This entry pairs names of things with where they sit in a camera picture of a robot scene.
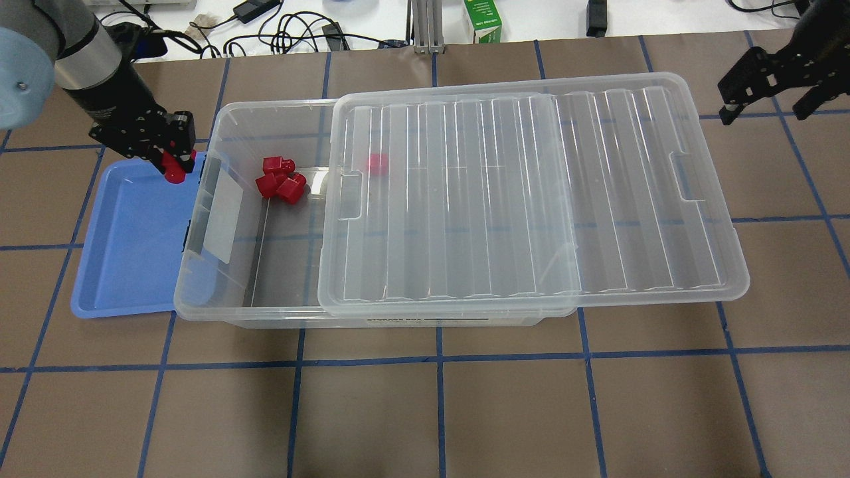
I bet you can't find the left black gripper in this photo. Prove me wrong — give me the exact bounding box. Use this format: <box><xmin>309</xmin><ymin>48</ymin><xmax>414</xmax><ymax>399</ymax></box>
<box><xmin>89</xmin><ymin>102</ymin><xmax>195</xmax><ymax>175</ymax></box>

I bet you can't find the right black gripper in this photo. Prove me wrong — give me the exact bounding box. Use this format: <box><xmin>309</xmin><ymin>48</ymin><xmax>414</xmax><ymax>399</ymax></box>
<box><xmin>719</xmin><ymin>1</ymin><xmax>849</xmax><ymax>126</ymax></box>

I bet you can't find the red block lone front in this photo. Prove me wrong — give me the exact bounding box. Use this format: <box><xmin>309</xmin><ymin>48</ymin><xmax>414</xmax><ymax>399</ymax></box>
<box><xmin>161</xmin><ymin>149</ymin><xmax>197</xmax><ymax>184</ymax></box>

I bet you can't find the clear plastic box lid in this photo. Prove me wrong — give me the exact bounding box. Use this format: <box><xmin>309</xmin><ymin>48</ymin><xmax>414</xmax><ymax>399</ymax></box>
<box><xmin>317</xmin><ymin>72</ymin><xmax>750</xmax><ymax>320</ymax></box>

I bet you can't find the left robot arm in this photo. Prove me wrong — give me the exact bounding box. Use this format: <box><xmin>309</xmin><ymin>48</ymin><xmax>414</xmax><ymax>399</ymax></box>
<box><xmin>1</xmin><ymin>1</ymin><xmax>195</xmax><ymax>184</ymax></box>

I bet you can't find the blue plastic tray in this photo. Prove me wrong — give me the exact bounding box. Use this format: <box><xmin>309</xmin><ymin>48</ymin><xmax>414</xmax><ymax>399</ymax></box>
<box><xmin>70</xmin><ymin>155</ymin><xmax>205</xmax><ymax>319</ymax></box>

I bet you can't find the red block cluster upper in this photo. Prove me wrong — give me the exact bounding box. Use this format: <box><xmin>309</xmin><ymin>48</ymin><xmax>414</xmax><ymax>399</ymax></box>
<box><xmin>263</xmin><ymin>155</ymin><xmax>296</xmax><ymax>176</ymax></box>

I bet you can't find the red block cluster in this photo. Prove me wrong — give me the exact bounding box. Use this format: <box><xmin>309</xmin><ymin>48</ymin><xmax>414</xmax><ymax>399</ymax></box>
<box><xmin>255</xmin><ymin>173</ymin><xmax>288</xmax><ymax>199</ymax></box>
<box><xmin>263</xmin><ymin>155</ymin><xmax>296</xmax><ymax>176</ymax></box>
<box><xmin>274</xmin><ymin>173</ymin><xmax>307</xmax><ymax>205</ymax></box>

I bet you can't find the red block cluster left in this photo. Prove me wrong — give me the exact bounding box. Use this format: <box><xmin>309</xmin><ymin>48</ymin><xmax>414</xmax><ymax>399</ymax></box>
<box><xmin>255</xmin><ymin>173</ymin><xmax>288</xmax><ymax>199</ymax></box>

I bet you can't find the red block cluster right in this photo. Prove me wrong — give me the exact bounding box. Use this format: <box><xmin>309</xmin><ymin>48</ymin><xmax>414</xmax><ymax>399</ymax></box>
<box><xmin>274</xmin><ymin>173</ymin><xmax>307</xmax><ymax>205</ymax></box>

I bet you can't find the clear plastic storage box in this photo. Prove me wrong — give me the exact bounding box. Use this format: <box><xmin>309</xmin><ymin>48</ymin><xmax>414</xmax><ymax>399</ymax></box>
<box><xmin>174</xmin><ymin>92</ymin><xmax>580</xmax><ymax>329</ymax></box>

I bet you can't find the red block far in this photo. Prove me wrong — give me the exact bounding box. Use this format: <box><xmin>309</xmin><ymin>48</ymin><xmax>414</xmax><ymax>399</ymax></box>
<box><xmin>367</xmin><ymin>153</ymin><xmax>389</xmax><ymax>177</ymax></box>

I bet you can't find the green cardboard box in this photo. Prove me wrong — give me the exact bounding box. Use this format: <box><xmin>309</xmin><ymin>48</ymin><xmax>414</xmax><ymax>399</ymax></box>
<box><xmin>462</xmin><ymin>0</ymin><xmax>503</xmax><ymax>44</ymax></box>

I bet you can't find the black power adapter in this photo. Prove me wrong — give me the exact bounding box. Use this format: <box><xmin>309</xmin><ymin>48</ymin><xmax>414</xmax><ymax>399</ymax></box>
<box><xmin>232</xmin><ymin>0</ymin><xmax>282</xmax><ymax>24</ymax></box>

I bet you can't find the black cable bundle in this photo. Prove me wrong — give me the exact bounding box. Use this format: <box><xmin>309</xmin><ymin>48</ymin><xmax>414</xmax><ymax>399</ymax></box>
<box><xmin>106</xmin><ymin>0</ymin><xmax>412</xmax><ymax>59</ymax></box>

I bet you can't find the aluminium profile post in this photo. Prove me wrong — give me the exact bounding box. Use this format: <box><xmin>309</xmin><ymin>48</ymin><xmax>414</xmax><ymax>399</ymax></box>
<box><xmin>408</xmin><ymin>0</ymin><xmax>446</xmax><ymax>54</ymax></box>

